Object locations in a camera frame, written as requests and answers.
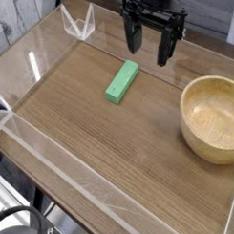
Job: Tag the black table leg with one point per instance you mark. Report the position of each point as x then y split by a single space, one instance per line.
38 199

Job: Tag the clear acrylic tray wall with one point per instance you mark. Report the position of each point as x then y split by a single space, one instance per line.
115 168

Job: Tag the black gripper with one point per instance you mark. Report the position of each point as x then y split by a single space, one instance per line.
164 16

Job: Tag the light wooden bowl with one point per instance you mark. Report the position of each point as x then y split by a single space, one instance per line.
207 118

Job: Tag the green rectangular block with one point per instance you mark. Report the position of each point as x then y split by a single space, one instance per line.
124 77

